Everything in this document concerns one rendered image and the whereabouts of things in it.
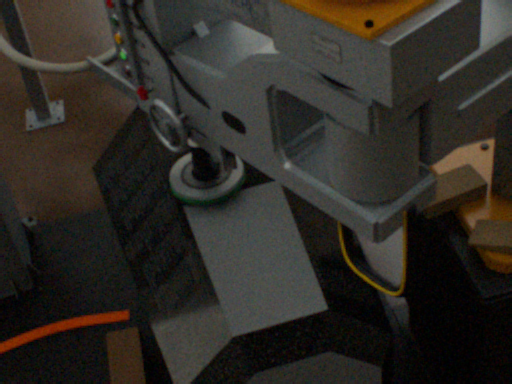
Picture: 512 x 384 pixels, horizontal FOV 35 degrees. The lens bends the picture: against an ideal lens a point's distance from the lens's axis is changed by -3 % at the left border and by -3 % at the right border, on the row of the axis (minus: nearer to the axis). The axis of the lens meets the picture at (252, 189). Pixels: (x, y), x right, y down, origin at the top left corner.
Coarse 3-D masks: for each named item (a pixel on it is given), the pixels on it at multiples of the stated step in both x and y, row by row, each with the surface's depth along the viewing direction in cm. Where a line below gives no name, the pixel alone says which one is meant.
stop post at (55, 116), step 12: (12, 0) 380; (0, 12) 383; (12, 12) 384; (12, 24) 388; (12, 36) 392; (24, 36) 394; (24, 48) 398; (24, 72) 406; (36, 72) 408; (36, 84) 412; (36, 96) 416; (36, 108) 421; (48, 108) 422; (60, 108) 431; (36, 120) 426; (48, 120) 425; (60, 120) 423
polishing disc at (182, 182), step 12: (180, 168) 244; (228, 168) 242; (240, 168) 241; (180, 180) 240; (192, 180) 240; (216, 180) 238; (228, 180) 238; (240, 180) 238; (180, 192) 236; (192, 192) 236; (204, 192) 235; (216, 192) 235; (228, 192) 236
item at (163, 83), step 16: (128, 0) 197; (144, 0) 191; (160, 0) 190; (176, 0) 193; (144, 16) 195; (160, 16) 192; (176, 16) 195; (192, 16) 198; (208, 16) 202; (160, 32) 194; (176, 32) 197; (192, 32) 201; (208, 32) 201; (144, 64) 209; (160, 64) 202; (144, 80) 214; (160, 80) 207; (160, 96) 212; (176, 96) 207; (160, 112) 217; (176, 112) 210; (192, 128) 216
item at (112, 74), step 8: (88, 56) 251; (96, 64) 247; (104, 64) 255; (112, 64) 254; (96, 72) 250; (104, 72) 245; (112, 72) 243; (120, 72) 250; (104, 80) 248; (112, 80) 244; (120, 80) 239; (120, 88) 242; (128, 88) 238; (128, 96) 241; (136, 96) 236; (192, 136) 222; (200, 136) 218; (200, 144) 220; (208, 144) 217; (208, 152) 219; (224, 152) 212; (216, 160) 211; (232, 160) 211; (216, 168) 212; (232, 168) 213
